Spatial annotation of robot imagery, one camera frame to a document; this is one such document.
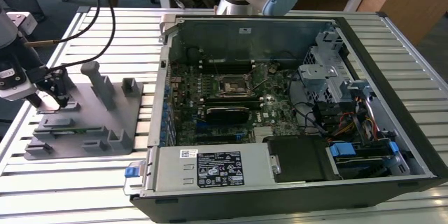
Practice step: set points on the black mesh waste bin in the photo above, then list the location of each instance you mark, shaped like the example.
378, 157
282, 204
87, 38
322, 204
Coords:
41, 11

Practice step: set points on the white square box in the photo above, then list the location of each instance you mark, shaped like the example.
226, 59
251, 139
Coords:
23, 23

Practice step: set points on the black PC case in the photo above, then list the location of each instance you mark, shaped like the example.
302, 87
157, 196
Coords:
245, 203

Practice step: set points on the green motherboard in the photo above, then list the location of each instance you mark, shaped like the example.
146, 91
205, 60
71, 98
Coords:
281, 108

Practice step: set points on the black graphics card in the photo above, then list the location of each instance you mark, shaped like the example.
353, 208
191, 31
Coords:
227, 116

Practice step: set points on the CPU socket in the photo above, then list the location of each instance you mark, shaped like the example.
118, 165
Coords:
233, 87

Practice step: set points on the white sticker label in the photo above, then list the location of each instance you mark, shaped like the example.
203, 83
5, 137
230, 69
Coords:
245, 30

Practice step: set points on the wooden cabinet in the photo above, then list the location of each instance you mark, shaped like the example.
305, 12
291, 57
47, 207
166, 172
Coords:
413, 3

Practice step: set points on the silver power supply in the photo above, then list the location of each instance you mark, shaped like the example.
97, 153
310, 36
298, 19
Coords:
169, 166

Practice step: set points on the silver drive cage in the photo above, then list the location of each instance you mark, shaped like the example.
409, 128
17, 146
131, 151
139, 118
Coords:
327, 41

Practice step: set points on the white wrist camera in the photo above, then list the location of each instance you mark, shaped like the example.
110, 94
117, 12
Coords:
15, 90

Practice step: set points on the blue plastic tab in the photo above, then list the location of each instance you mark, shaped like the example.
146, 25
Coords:
394, 147

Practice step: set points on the blue plastic latch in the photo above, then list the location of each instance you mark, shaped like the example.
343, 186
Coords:
131, 172

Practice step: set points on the black ribbed plastic bracket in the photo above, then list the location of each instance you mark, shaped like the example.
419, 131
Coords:
327, 113

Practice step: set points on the silver chipset heatsink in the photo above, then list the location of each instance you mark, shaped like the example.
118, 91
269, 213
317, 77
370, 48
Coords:
265, 133

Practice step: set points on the blue disk carrier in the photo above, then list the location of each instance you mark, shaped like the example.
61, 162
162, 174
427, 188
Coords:
342, 150

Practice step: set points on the black RAM slot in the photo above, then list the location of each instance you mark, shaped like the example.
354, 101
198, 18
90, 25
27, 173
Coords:
227, 64
225, 103
227, 70
225, 98
227, 73

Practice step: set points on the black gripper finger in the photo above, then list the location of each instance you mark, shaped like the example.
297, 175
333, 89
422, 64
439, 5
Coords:
35, 100
63, 87

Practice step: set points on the grey parts rack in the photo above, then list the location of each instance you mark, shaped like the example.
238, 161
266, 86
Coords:
91, 108

